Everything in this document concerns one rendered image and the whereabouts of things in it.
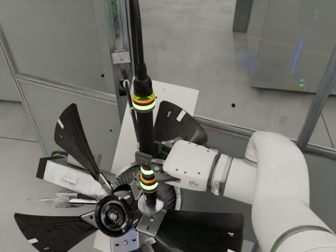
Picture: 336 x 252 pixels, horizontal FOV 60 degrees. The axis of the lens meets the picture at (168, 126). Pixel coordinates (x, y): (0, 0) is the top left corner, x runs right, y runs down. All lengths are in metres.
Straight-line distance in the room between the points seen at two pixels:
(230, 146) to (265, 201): 1.10
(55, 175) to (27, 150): 1.86
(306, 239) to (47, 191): 2.37
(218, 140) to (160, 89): 0.57
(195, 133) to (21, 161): 2.31
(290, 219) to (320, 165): 1.16
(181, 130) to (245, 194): 0.28
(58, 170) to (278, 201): 0.86
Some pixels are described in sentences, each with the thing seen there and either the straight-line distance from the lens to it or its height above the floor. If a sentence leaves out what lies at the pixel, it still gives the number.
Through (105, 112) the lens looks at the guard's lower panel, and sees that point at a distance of 1.76.
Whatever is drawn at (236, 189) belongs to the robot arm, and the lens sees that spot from 0.60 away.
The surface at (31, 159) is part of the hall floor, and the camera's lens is 2.91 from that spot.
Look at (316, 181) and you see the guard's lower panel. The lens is 1.64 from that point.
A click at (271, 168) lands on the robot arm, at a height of 1.60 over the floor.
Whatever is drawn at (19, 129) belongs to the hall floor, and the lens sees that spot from 3.28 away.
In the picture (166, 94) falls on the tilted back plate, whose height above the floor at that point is 1.33.
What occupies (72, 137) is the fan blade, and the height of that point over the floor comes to 1.33.
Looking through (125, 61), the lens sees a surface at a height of 1.39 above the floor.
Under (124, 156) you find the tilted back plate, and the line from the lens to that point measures 1.13.
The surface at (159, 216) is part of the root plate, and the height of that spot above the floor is 1.18.
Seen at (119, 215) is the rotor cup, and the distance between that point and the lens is 0.87.
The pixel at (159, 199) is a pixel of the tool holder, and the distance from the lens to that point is 0.82.
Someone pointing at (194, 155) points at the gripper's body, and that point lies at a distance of 0.63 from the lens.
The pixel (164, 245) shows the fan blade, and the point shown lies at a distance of 0.86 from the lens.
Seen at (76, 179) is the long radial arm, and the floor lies 1.12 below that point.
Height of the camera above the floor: 1.95
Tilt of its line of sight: 41 degrees down
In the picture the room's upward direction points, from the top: straight up
